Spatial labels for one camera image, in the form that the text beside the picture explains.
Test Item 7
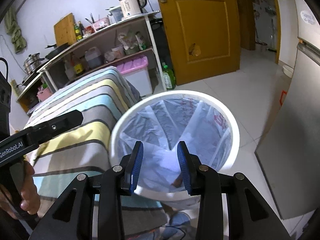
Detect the striped tablecloth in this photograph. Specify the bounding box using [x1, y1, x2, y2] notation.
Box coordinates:
[23, 65, 173, 230]

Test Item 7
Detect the white electric kettle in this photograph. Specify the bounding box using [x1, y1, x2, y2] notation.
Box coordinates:
[119, 0, 147, 18]

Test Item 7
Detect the grey refrigerator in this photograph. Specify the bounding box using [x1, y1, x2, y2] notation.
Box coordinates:
[254, 0, 320, 221]

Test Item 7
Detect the green detergent bottle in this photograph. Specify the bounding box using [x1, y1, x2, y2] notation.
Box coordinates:
[163, 64, 176, 90]

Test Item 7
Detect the yellow wooden door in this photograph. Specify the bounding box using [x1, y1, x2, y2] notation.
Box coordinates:
[158, 0, 241, 85]

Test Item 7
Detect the pink plastic basket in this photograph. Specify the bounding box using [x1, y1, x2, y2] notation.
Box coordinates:
[37, 84, 53, 102]

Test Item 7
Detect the dark sauce bottle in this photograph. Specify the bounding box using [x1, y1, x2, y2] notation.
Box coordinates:
[78, 21, 86, 37]

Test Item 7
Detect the wooden cutting board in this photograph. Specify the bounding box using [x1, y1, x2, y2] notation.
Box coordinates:
[54, 13, 77, 46]

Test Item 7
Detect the stainless steel steamer pot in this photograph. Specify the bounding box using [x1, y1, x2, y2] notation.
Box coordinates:
[23, 53, 44, 75]

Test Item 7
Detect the person's left hand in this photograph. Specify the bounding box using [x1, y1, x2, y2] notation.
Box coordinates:
[1, 161, 41, 219]

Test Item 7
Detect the dark liquid plastic jug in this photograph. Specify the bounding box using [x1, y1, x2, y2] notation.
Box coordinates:
[85, 47, 104, 69]

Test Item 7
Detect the white round trash bin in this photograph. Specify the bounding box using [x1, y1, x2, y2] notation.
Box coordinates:
[109, 90, 240, 210]

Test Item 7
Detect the white plastic bin liner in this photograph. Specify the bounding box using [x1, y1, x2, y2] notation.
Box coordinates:
[117, 98, 232, 192]

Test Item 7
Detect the black frying pan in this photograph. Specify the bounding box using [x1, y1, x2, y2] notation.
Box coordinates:
[46, 43, 70, 60]

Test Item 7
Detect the yellow label oil bottle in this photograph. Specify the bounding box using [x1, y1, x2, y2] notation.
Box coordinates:
[72, 55, 84, 76]

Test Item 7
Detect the white metal shelf rack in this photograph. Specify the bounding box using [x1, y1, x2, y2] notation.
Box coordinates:
[16, 11, 167, 112]

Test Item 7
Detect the black induction cooker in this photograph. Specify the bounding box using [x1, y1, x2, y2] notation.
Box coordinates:
[22, 72, 42, 86]

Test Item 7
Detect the pink lidded storage box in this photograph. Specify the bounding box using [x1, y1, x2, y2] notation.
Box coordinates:
[116, 55, 152, 96]

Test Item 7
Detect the green hanging cloth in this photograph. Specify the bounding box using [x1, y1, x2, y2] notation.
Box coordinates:
[4, 7, 27, 54]

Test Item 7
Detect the green sauce bottle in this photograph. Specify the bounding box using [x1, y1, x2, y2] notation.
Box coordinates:
[74, 24, 83, 41]

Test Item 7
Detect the pink utensil holder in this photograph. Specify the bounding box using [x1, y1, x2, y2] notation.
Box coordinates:
[92, 16, 110, 32]

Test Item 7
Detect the clear plastic container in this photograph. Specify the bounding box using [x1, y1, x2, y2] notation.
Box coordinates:
[106, 6, 124, 23]

